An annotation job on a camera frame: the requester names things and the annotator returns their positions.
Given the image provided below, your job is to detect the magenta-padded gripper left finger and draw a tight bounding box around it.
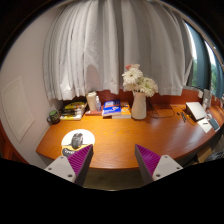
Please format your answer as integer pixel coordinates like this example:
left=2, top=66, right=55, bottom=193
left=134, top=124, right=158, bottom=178
left=44, top=143, right=95, bottom=187

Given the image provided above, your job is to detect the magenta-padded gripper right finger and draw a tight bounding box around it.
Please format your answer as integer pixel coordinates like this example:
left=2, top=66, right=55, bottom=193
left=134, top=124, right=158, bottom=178
left=134, top=143, right=184, bottom=186

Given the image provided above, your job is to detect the grey black computer mouse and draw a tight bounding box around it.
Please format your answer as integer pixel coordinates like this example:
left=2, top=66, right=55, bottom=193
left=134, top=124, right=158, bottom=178
left=70, top=132, right=84, bottom=150

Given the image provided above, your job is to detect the round white mouse pad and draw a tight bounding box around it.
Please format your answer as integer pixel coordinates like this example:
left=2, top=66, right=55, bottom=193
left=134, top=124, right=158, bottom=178
left=60, top=128, right=96, bottom=158

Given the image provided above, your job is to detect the dark green mug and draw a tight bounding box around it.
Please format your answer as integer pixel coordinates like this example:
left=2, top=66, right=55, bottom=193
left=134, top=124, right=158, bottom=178
left=46, top=109, right=61, bottom=125

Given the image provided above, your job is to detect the yellow white book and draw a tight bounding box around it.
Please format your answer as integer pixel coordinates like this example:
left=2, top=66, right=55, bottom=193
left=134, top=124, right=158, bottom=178
left=59, top=113, right=84, bottom=121

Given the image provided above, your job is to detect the black spine book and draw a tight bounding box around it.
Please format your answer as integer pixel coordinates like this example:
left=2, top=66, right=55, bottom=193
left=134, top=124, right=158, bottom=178
left=60, top=107, right=86, bottom=115
left=59, top=110, right=85, bottom=118

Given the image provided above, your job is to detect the red brown book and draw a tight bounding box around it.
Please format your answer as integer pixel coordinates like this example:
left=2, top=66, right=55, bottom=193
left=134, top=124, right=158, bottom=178
left=84, top=109, right=103, bottom=116

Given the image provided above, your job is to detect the yellow black cover book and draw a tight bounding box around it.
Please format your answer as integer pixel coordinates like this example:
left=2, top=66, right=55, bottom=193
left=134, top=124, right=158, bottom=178
left=63, top=101, right=88, bottom=111

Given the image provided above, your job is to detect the silver laptop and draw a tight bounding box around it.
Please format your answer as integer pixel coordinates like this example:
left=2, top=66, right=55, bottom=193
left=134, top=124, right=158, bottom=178
left=184, top=101, right=208, bottom=122

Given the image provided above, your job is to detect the cream ceramic vase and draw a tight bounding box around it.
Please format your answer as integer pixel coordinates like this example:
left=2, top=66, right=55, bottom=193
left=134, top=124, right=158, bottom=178
left=130, top=90, right=148, bottom=121

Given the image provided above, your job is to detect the orange yellow book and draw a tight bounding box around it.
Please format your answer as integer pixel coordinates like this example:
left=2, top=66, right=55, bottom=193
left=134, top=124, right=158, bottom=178
left=112, top=101, right=132, bottom=120

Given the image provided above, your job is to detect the cream lidded tumbler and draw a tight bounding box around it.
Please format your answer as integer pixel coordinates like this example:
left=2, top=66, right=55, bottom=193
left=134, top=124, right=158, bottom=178
left=86, top=91, right=98, bottom=113

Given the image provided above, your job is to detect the clear spray bottle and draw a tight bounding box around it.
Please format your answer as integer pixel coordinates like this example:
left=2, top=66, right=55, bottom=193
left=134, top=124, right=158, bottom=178
left=95, top=95, right=102, bottom=112

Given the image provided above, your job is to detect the blue cover book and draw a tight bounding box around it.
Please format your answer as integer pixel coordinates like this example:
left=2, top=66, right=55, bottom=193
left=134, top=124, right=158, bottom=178
left=101, top=99, right=122, bottom=118

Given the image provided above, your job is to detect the white flower bouquet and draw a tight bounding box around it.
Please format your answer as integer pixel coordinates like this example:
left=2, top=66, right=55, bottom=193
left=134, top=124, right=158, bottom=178
left=121, top=63, right=160, bottom=98

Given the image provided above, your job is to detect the dark framed window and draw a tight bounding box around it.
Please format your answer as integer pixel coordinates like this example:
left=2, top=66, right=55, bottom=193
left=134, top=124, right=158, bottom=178
left=185, top=21, right=224, bottom=101

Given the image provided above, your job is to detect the white curtain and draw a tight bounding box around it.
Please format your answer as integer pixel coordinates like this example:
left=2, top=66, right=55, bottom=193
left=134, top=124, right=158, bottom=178
left=42, top=0, right=194, bottom=102

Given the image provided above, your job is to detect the black cable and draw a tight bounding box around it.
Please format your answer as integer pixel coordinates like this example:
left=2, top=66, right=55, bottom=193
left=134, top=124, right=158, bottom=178
left=146, top=101, right=176, bottom=120

